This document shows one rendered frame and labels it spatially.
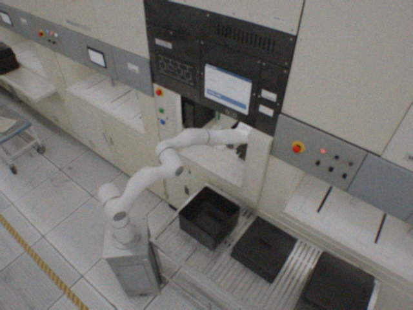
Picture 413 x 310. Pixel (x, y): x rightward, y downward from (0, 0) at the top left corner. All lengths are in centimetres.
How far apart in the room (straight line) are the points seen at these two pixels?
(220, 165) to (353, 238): 99
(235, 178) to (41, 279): 186
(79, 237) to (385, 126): 257
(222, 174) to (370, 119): 110
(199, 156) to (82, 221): 142
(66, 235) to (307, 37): 259
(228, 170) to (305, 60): 106
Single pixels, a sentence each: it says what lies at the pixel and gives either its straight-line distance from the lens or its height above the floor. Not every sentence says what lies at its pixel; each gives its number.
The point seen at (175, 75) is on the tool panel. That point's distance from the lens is 178.
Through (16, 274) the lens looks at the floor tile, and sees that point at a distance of 304.
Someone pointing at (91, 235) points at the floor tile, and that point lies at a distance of 294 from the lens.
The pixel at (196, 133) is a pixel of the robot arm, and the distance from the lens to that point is 155.
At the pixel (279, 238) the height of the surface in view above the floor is 86.
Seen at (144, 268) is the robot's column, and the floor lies 53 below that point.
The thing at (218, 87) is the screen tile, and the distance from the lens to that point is 160.
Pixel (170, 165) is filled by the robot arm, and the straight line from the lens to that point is 152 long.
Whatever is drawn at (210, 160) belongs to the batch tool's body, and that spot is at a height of 87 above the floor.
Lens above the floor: 242
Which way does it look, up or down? 45 degrees down
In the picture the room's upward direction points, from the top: 1 degrees clockwise
